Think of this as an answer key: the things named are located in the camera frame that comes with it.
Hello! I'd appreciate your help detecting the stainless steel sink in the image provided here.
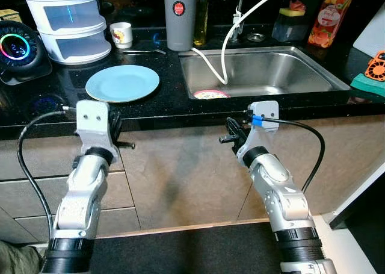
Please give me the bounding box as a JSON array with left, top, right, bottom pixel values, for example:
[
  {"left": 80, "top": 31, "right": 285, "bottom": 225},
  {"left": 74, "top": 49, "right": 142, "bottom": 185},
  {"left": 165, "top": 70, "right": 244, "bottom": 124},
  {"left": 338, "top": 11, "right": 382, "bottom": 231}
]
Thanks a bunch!
[{"left": 179, "top": 45, "right": 351, "bottom": 100}]

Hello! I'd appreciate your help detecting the small yellow box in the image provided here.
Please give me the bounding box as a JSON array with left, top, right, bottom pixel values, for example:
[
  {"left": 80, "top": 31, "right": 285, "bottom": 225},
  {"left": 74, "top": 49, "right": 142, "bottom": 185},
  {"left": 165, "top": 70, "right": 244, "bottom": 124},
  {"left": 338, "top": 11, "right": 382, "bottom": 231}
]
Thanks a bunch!
[{"left": 0, "top": 9, "right": 23, "bottom": 23}]

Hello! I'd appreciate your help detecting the grey water filter canister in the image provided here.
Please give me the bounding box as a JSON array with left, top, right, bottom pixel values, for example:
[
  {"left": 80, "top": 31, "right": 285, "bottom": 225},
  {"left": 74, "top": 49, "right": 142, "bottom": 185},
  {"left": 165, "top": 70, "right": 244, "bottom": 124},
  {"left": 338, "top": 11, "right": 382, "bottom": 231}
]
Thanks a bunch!
[{"left": 164, "top": 0, "right": 227, "bottom": 52}]

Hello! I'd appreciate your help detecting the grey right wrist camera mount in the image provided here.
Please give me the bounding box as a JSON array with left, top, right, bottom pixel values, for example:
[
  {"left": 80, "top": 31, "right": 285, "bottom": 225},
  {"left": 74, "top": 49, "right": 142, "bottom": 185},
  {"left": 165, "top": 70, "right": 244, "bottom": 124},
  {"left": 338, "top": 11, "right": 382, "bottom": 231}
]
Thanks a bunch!
[{"left": 238, "top": 101, "right": 280, "bottom": 166}]

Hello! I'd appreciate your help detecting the orange soap pump pouch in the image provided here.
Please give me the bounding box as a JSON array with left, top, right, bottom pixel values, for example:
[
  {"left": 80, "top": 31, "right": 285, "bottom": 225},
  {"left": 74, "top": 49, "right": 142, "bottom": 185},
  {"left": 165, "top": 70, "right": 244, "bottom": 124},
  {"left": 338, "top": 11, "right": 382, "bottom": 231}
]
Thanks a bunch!
[{"left": 308, "top": 0, "right": 354, "bottom": 49}]

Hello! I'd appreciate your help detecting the light blue plate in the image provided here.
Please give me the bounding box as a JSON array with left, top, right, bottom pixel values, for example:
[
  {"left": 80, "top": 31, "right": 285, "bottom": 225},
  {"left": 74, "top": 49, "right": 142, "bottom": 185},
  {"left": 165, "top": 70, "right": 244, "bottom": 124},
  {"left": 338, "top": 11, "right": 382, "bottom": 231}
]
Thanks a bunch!
[{"left": 85, "top": 65, "right": 161, "bottom": 103}]

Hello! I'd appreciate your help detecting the pink rimmed floral plate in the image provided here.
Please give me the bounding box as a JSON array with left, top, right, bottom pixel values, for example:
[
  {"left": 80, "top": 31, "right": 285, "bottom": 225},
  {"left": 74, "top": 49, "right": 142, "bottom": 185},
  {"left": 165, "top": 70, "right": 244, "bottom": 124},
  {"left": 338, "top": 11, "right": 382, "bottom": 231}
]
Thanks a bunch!
[{"left": 192, "top": 89, "right": 231, "bottom": 100}]

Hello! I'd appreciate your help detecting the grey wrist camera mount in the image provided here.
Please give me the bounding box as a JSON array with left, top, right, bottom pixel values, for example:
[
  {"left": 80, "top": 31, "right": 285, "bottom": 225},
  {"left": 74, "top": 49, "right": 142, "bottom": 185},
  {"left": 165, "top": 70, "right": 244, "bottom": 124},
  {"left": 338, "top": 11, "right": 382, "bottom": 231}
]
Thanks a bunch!
[
  {"left": 238, "top": 101, "right": 280, "bottom": 166},
  {"left": 75, "top": 101, "right": 119, "bottom": 161}
]

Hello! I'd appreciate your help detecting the yellow oil bottle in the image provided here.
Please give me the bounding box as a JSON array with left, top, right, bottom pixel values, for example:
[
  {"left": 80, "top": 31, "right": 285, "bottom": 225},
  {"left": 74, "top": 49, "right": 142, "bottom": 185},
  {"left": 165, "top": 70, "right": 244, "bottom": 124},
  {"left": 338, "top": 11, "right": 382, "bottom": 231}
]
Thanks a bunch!
[{"left": 192, "top": 0, "right": 210, "bottom": 48}]

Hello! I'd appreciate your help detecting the small white printed cup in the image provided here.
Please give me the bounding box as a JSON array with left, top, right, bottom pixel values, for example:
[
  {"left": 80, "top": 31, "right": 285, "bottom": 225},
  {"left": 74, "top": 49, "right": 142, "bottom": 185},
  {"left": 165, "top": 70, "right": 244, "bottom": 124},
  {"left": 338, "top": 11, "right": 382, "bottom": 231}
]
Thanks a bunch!
[{"left": 109, "top": 22, "right": 133, "bottom": 49}]

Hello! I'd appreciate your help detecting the yellow sponge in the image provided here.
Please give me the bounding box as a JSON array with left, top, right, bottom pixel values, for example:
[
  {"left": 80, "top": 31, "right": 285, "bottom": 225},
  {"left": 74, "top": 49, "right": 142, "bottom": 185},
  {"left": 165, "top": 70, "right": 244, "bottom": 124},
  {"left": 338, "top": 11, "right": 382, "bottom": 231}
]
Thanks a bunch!
[{"left": 280, "top": 9, "right": 306, "bottom": 19}]

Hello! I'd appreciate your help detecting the olive cloth covered leg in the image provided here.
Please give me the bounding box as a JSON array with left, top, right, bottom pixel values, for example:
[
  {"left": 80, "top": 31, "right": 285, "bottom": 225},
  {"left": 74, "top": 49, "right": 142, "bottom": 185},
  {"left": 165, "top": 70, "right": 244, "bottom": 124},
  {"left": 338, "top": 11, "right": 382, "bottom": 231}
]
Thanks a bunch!
[{"left": 0, "top": 240, "right": 44, "bottom": 274}]

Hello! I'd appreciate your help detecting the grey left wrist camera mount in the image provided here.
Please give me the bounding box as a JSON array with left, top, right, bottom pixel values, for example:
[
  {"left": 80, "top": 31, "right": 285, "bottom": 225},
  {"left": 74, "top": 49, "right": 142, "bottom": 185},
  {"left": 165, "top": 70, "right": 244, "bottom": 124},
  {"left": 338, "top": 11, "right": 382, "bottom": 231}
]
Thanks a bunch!
[{"left": 75, "top": 101, "right": 119, "bottom": 161}]

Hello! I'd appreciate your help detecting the chrome sink faucet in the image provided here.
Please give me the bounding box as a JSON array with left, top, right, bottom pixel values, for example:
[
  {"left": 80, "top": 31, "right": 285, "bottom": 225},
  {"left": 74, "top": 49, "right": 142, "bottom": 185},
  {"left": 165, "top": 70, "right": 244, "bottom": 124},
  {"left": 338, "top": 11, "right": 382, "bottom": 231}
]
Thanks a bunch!
[{"left": 232, "top": 0, "right": 248, "bottom": 43}]

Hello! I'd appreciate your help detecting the dark sponge holder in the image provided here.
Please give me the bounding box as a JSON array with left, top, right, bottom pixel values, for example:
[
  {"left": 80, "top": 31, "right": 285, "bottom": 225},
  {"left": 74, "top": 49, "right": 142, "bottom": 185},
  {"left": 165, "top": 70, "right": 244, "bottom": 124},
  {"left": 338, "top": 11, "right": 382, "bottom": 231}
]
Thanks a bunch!
[{"left": 272, "top": 14, "right": 309, "bottom": 43}]

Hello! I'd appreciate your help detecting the steel fork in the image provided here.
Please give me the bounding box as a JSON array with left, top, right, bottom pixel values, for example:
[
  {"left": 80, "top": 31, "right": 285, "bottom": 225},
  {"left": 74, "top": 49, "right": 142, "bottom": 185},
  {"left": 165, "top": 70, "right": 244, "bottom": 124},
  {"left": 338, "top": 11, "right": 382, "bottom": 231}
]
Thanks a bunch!
[{"left": 122, "top": 49, "right": 168, "bottom": 56}]

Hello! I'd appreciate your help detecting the green sponge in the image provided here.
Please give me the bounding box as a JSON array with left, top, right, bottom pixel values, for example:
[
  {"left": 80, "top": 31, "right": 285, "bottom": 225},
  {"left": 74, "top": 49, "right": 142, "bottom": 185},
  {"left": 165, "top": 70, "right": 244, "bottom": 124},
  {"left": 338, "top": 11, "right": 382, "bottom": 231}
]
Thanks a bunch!
[{"left": 350, "top": 73, "right": 385, "bottom": 103}]

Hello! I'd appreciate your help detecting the white tiered food container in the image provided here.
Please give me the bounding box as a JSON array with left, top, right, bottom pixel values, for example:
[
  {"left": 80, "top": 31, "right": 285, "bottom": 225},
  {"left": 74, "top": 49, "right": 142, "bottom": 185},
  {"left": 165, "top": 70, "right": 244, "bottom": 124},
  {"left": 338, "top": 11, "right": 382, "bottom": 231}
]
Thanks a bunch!
[{"left": 21, "top": 0, "right": 112, "bottom": 66}]

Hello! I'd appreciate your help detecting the grey cabinet door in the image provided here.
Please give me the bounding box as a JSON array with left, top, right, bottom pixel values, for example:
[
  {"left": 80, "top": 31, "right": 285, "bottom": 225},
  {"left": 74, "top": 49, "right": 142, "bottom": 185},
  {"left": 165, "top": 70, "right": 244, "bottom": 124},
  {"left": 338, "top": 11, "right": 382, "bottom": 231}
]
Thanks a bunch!
[
  {"left": 120, "top": 126, "right": 283, "bottom": 232},
  {"left": 238, "top": 114, "right": 385, "bottom": 222}
]

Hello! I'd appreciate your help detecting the black floor mat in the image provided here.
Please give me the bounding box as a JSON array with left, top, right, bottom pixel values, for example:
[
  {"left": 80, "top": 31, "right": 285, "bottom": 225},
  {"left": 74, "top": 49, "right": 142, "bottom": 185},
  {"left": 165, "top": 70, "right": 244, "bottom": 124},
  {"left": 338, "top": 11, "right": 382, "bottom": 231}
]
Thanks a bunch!
[{"left": 36, "top": 217, "right": 334, "bottom": 274}]

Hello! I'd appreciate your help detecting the orange mini fan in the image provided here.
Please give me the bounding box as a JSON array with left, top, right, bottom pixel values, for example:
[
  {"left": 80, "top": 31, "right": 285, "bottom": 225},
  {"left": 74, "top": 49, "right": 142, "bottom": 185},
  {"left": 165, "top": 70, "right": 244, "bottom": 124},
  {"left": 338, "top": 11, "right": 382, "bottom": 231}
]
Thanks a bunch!
[{"left": 364, "top": 51, "right": 385, "bottom": 82}]

